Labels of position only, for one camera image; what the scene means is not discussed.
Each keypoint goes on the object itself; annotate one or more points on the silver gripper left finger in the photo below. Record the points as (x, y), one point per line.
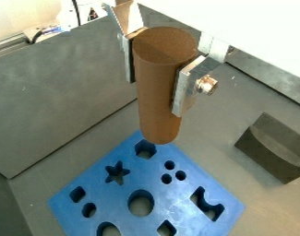
(127, 17)

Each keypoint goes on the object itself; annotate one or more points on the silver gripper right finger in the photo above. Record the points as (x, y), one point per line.
(194, 79)

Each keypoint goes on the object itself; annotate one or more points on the brown round cylinder peg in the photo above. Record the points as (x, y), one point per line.
(163, 49)

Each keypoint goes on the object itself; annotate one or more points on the dark grey metal block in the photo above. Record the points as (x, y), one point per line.
(272, 144)

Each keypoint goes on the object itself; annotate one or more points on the blue shape sorter board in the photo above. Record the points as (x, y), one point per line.
(149, 191)

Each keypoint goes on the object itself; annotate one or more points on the aluminium rail with label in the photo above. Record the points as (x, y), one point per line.
(30, 36)

